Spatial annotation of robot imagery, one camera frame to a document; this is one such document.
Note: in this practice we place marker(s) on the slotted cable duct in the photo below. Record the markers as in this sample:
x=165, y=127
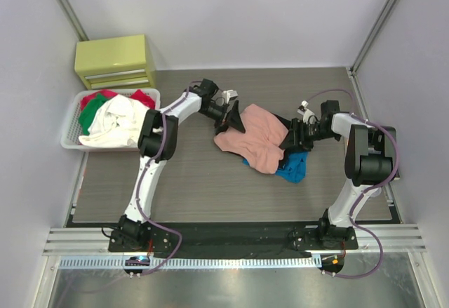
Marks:
x=140, y=262

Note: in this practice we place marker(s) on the blue garment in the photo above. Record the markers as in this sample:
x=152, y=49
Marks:
x=294, y=167

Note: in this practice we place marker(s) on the yellow-green drawer box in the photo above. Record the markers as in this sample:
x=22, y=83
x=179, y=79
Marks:
x=120, y=62

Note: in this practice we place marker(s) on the white plastic basket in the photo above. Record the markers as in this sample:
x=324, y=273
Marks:
x=71, y=129

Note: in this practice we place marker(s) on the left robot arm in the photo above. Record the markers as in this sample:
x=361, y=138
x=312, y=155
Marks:
x=157, y=143

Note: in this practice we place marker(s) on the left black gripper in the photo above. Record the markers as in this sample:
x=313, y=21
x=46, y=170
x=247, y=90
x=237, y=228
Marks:
x=234, y=119

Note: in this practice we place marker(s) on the white t-shirt in basket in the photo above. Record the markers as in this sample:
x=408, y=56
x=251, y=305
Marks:
x=116, y=124

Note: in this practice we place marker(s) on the pink printed t-shirt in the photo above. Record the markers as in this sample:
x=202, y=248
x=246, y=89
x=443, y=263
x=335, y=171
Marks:
x=260, y=144

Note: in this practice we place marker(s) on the dark blue book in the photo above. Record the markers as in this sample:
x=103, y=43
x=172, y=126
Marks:
x=396, y=177

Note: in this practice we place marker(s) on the aluminium corner post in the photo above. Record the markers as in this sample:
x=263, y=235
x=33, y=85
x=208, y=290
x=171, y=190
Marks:
x=373, y=34
x=73, y=19

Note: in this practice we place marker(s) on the right aluminium corner post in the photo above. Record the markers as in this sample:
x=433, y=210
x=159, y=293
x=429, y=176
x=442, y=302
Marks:
x=373, y=34

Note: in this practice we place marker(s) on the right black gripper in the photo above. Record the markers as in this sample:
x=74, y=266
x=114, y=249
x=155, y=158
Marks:
x=291, y=138

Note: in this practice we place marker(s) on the aluminium frame rail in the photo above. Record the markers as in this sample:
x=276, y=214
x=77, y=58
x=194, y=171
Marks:
x=90, y=241

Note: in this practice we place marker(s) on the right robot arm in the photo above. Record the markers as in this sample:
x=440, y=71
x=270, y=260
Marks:
x=371, y=161

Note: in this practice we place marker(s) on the red green garment in basket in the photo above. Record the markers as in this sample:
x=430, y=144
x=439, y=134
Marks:
x=90, y=104

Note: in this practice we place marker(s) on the left aluminium corner post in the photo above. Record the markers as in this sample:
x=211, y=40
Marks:
x=73, y=19

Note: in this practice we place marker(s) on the clear plastic cup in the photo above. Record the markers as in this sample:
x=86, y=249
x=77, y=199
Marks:
x=372, y=192

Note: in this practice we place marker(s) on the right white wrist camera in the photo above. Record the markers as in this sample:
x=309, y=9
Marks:
x=308, y=117

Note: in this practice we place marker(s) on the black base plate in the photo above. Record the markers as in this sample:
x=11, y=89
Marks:
x=230, y=240

